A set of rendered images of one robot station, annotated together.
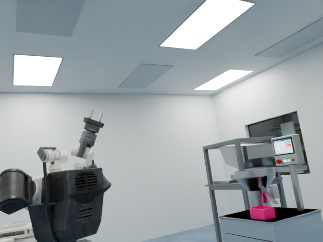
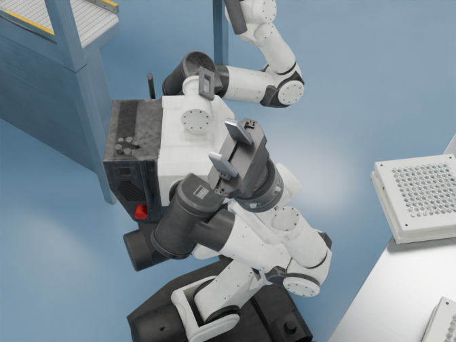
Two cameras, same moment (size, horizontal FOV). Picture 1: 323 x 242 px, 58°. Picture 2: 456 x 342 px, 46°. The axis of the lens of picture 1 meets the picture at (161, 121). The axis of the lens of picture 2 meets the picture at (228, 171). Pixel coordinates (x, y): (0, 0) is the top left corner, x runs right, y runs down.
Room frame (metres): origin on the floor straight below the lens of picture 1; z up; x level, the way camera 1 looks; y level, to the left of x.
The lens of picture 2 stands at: (2.13, 0.10, 2.17)
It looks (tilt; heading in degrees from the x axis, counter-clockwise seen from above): 51 degrees down; 145
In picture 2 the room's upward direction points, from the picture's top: straight up
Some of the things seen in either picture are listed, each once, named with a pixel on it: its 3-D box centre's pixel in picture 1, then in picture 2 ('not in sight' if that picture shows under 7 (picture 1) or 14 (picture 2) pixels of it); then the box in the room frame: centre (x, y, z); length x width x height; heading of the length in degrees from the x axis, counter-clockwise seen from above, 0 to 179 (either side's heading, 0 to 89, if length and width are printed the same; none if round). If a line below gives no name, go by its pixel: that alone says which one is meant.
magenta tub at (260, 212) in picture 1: (262, 212); not in sight; (2.39, -0.69, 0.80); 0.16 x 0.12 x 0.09; 28
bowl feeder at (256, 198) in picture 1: (263, 190); not in sight; (2.68, -0.82, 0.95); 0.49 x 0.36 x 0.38; 28
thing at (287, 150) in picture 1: (291, 173); not in sight; (2.50, -1.02, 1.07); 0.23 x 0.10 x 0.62; 28
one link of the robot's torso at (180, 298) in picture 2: not in sight; (205, 309); (1.36, 0.51, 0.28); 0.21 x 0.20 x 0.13; 80
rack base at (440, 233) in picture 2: not in sight; (423, 201); (1.69, 1.09, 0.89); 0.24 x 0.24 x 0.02; 63
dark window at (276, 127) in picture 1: (277, 146); not in sight; (5.56, -2.11, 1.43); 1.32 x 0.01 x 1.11; 28
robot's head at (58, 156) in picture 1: (55, 158); (196, 106); (1.38, 0.52, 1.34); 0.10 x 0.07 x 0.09; 147
